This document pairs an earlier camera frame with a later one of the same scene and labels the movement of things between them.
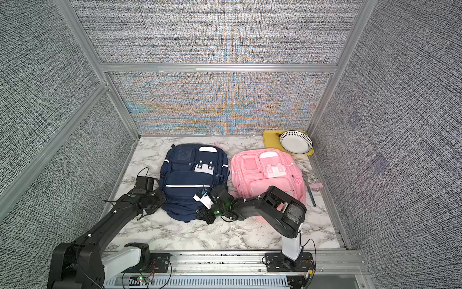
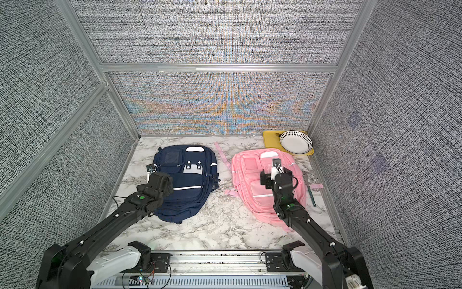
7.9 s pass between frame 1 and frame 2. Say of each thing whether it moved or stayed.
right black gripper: moved
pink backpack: stayed
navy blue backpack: moved
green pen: stayed
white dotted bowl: stayed
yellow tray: stayed
